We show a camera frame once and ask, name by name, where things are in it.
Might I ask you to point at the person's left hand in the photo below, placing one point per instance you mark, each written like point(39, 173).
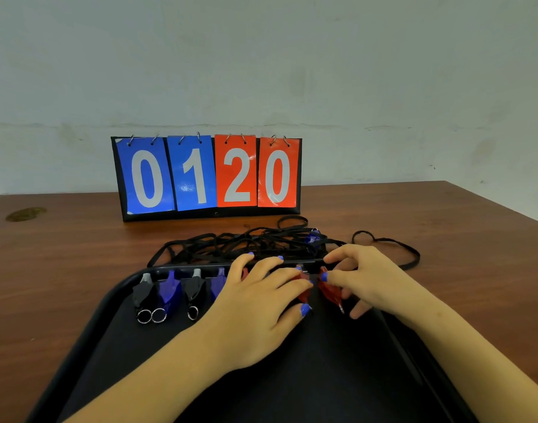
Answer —
point(247, 321)

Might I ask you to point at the person's right hand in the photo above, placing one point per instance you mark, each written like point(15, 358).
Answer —
point(383, 281)

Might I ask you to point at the person's left thumb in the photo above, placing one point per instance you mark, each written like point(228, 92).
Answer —
point(293, 319)

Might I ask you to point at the person's right thumb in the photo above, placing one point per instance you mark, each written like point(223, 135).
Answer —
point(337, 278)

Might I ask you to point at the person's left middle finger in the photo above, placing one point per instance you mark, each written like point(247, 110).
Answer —
point(284, 276)

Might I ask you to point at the person's left little finger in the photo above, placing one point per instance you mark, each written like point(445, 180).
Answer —
point(240, 268)

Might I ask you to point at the red whistle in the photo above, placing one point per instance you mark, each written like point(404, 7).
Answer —
point(305, 296)
point(245, 273)
point(332, 292)

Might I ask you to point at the person's right forearm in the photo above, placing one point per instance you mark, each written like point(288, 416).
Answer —
point(480, 361)

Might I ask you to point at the person's left forearm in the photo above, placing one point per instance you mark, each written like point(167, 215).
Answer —
point(163, 383)

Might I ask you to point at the black tray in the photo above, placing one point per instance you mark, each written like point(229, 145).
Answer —
point(330, 374)

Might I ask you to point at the red flip card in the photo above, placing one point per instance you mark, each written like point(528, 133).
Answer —
point(236, 171)
point(277, 173)

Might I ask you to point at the blue flip card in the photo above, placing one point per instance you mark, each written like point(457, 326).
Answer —
point(145, 180)
point(193, 173)

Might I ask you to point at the row of metal binder rings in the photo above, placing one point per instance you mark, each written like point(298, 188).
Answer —
point(198, 137)

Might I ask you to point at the black flip scoreboard stand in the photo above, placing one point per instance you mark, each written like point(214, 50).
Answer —
point(119, 180)

